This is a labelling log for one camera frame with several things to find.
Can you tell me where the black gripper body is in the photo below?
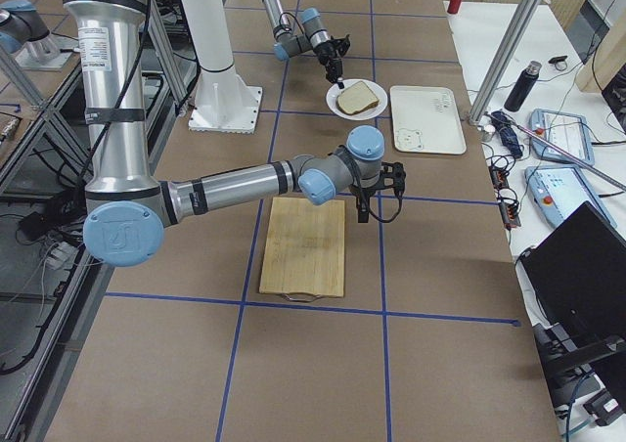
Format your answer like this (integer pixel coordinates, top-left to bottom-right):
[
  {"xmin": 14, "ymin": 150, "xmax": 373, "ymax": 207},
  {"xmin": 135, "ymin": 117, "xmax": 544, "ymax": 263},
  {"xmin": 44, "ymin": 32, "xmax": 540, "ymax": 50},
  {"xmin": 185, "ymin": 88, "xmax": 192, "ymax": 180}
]
[
  {"xmin": 314, "ymin": 40, "xmax": 341, "ymax": 68},
  {"xmin": 349, "ymin": 180, "xmax": 384, "ymax": 210}
]

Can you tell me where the white round plate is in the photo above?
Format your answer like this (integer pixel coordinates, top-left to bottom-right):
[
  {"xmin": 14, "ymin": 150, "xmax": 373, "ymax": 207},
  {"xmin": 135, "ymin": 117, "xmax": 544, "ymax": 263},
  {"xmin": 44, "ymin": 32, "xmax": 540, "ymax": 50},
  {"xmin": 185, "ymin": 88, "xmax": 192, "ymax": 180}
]
[{"xmin": 326, "ymin": 79, "xmax": 388, "ymax": 120}]

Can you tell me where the bread slice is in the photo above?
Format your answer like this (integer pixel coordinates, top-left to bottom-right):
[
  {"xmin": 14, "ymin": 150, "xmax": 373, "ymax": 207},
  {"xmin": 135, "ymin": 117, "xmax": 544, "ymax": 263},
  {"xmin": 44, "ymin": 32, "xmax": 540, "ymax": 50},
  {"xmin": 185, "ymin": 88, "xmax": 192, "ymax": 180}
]
[{"xmin": 335, "ymin": 80, "xmax": 380, "ymax": 115}]

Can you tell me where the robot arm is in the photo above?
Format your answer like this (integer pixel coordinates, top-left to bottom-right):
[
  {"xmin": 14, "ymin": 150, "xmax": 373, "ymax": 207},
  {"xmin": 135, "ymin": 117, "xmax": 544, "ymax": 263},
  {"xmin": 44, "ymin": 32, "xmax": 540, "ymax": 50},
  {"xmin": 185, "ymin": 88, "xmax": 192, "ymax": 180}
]
[
  {"xmin": 63, "ymin": 0, "xmax": 393, "ymax": 267},
  {"xmin": 261, "ymin": 0, "xmax": 351, "ymax": 90}
]

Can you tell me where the wooden cutting board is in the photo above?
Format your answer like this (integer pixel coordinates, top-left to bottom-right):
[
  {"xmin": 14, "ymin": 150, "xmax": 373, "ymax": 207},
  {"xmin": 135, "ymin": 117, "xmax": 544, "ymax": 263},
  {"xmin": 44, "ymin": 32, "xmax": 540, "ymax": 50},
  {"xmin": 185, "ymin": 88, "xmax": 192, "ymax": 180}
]
[{"xmin": 259, "ymin": 198, "xmax": 345, "ymax": 301}]

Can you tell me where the cream bear serving tray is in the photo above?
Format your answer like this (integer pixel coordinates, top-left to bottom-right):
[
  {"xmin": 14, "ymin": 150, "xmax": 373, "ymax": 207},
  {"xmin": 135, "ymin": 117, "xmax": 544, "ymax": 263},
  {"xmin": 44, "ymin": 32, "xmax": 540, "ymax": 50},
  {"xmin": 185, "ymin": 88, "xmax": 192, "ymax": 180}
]
[{"xmin": 389, "ymin": 85, "xmax": 467, "ymax": 155}]

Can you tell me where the white support column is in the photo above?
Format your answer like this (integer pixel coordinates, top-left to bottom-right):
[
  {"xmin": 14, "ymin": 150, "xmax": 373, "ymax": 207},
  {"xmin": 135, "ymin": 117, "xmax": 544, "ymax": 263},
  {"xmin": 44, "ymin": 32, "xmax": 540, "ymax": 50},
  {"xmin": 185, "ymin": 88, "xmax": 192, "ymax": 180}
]
[{"xmin": 182, "ymin": 0, "xmax": 234, "ymax": 73}]

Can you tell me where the folded dark umbrella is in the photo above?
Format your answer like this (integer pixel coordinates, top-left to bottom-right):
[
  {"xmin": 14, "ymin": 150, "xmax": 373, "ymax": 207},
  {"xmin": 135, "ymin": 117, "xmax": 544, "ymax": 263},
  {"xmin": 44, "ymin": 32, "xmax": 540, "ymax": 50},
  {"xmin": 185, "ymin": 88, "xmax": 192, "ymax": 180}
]
[{"xmin": 489, "ymin": 110, "xmax": 523, "ymax": 159}]

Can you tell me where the black water bottle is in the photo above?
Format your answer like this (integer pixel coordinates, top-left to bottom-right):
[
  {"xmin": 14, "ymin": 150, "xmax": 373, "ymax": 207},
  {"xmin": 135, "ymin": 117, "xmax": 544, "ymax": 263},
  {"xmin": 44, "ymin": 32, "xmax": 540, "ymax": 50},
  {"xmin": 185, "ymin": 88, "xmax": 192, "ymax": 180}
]
[{"xmin": 504, "ymin": 61, "xmax": 542, "ymax": 112}]

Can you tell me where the lower teach pendant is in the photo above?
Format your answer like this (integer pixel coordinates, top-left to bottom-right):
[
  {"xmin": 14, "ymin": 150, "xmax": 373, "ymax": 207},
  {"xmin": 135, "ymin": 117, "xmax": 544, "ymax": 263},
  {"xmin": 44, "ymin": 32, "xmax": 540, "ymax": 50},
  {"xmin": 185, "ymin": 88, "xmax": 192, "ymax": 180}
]
[{"xmin": 524, "ymin": 164, "xmax": 616, "ymax": 228}]

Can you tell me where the teach pendant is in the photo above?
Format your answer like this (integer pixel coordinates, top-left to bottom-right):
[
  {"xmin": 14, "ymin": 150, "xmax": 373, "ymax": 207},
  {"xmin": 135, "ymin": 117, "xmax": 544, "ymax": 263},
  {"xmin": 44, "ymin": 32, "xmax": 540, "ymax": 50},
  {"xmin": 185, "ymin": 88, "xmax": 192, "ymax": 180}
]
[
  {"xmin": 529, "ymin": 109, "xmax": 595, "ymax": 165},
  {"xmin": 524, "ymin": 164, "xmax": 616, "ymax": 228}
]

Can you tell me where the upper teach pendant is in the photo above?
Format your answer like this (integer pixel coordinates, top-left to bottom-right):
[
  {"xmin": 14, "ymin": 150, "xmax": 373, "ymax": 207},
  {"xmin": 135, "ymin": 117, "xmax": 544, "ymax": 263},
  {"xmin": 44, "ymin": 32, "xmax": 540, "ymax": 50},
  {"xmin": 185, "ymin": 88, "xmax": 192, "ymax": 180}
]
[{"xmin": 529, "ymin": 109, "xmax": 595, "ymax": 165}]

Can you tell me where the black laptop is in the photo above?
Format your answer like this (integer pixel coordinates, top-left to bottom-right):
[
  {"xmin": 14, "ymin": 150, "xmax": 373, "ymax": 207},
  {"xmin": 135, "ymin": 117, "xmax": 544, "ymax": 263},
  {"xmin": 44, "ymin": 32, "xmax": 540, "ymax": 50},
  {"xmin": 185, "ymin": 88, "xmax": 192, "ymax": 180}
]
[{"xmin": 520, "ymin": 201, "xmax": 625, "ymax": 407}]

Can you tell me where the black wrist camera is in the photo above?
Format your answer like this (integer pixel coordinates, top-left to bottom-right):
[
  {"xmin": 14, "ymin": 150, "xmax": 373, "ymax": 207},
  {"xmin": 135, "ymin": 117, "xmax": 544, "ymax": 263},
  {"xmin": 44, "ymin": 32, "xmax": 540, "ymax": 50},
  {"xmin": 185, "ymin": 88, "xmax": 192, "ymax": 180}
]
[
  {"xmin": 330, "ymin": 34, "xmax": 351, "ymax": 57},
  {"xmin": 379, "ymin": 162, "xmax": 406, "ymax": 199}
]

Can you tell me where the white column base plate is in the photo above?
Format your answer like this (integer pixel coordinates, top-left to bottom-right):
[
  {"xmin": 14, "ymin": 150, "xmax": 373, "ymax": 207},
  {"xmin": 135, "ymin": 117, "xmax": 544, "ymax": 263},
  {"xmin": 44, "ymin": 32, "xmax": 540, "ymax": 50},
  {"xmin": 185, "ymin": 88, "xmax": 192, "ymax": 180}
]
[{"xmin": 189, "ymin": 68, "xmax": 263, "ymax": 134}]

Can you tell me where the aluminium frame post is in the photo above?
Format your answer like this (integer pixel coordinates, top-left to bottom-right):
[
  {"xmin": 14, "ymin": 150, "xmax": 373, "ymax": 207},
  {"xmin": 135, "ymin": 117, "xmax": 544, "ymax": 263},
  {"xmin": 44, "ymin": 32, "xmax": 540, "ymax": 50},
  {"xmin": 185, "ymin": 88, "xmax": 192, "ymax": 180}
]
[{"xmin": 468, "ymin": 0, "xmax": 542, "ymax": 126}]

